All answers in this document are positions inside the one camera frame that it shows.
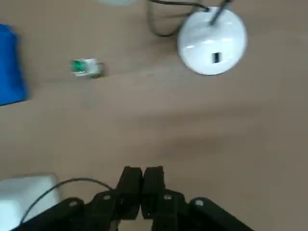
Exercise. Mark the white desk lamp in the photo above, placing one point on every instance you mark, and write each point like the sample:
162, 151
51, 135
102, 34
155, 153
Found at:
204, 48

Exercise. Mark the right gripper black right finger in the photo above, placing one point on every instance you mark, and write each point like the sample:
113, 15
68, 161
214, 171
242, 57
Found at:
154, 192

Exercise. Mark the folded blue cloth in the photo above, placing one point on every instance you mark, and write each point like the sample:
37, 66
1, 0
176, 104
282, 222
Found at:
10, 67

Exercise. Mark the white box appliance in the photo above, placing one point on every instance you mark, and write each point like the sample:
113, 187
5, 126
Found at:
19, 192

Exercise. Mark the green push button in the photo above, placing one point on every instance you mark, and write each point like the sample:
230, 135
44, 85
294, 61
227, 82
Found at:
78, 66

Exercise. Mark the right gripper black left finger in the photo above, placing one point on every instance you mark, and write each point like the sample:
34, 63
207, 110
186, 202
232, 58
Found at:
131, 192

